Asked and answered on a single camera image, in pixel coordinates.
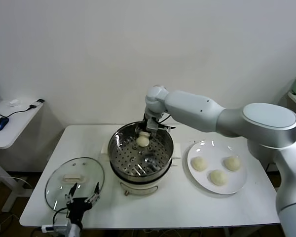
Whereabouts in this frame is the white round plate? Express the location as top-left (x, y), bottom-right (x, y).
top-left (186, 140), bottom-right (248, 195)

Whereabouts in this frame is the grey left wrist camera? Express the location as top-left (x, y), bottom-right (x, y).
top-left (41, 217), bottom-right (73, 233)

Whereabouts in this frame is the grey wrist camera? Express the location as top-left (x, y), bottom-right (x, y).
top-left (41, 217), bottom-right (73, 233)
top-left (147, 117), bottom-right (177, 133)

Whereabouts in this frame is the stainless steel steamer pot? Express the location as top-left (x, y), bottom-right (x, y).
top-left (100, 139), bottom-right (182, 198)

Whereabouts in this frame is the black desk cable with plug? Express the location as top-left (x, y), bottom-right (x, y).
top-left (0, 105), bottom-right (38, 119)

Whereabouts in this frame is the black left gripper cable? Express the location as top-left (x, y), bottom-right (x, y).
top-left (52, 207), bottom-right (70, 224)

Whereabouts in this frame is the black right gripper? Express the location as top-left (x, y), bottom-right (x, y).
top-left (136, 113), bottom-right (161, 145)

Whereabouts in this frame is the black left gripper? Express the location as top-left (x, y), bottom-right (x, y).
top-left (65, 182), bottom-right (100, 224)

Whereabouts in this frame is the blue computer mouse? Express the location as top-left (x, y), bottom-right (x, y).
top-left (0, 117), bottom-right (10, 132)

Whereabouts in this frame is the perforated steel steamer basket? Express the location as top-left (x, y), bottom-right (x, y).
top-left (108, 122), bottom-right (175, 179)

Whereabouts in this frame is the white side desk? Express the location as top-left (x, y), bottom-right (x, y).
top-left (0, 99), bottom-right (46, 213)

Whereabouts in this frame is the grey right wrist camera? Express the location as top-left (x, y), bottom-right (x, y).
top-left (147, 117), bottom-right (177, 133)

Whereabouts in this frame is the round glass pot lid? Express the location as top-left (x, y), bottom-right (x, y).
top-left (45, 157), bottom-right (106, 210)

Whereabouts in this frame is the white steamed baozi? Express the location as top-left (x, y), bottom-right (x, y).
top-left (223, 156), bottom-right (241, 172)
top-left (209, 169), bottom-right (228, 186)
top-left (191, 157), bottom-right (208, 172)
top-left (136, 131), bottom-right (150, 148)

